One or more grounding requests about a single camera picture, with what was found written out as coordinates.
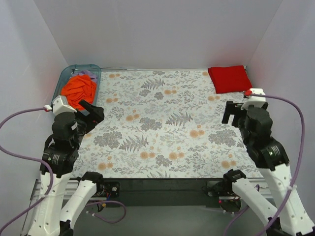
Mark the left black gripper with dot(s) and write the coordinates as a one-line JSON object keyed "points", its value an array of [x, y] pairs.
{"points": [[88, 114]]}

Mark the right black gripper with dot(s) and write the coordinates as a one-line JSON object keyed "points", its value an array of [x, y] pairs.
{"points": [[234, 112]]}

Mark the red t shirt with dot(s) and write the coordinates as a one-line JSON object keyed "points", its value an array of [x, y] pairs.
{"points": [[229, 79]]}

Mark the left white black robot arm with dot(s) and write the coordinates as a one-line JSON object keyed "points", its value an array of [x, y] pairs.
{"points": [[51, 217]]}

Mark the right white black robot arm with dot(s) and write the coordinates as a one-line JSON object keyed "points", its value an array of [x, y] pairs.
{"points": [[287, 216]]}

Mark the orange t shirt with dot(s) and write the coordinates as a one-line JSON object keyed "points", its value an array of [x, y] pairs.
{"points": [[79, 87]]}

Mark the teal plastic bin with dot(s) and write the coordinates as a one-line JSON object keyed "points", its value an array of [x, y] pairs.
{"points": [[68, 71]]}

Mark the floral table mat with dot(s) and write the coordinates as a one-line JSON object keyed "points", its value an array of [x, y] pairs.
{"points": [[165, 124]]}

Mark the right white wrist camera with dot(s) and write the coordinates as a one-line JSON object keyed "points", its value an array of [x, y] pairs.
{"points": [[255, 97]]}

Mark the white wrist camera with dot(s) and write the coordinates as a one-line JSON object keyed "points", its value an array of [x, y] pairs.
{"points": [[255, 97], [60, 105]]}

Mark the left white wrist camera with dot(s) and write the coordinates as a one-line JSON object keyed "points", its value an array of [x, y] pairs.
{"points": [[60, 105]]}

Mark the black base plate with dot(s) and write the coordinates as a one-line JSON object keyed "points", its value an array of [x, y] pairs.
{"points": [[170, 192]]}

